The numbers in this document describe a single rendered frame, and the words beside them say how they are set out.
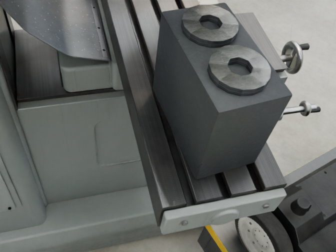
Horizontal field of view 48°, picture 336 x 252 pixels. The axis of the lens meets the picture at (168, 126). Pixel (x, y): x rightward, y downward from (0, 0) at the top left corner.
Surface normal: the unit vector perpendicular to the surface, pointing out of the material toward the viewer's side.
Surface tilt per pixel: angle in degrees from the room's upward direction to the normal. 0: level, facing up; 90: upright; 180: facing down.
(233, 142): 90
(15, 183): 88
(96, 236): 64
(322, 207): 0
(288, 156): 0
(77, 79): 90
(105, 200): 0
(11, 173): 88
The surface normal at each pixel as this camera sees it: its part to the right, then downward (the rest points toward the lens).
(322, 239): 0.11, -0.59
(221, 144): 0.36, 0.77
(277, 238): 0.24, -0.33
